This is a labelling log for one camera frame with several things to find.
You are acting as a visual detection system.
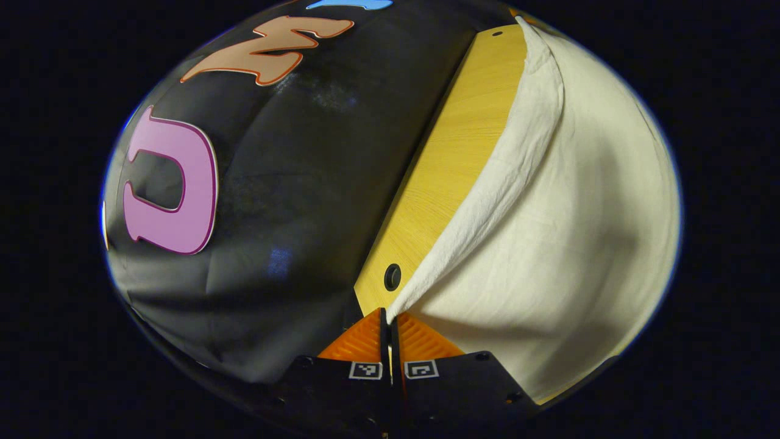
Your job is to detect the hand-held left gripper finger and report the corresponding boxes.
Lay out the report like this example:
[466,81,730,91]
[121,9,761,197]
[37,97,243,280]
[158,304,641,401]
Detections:
[271,308,392,435]
[393,312,540,435]

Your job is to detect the white jeans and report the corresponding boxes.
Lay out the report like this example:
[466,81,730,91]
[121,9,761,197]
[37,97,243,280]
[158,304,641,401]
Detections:
[387,15,682,404]

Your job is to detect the black backdrop cloth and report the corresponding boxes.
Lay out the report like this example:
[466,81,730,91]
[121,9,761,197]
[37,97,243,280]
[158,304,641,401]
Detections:
[101,0,519,385]

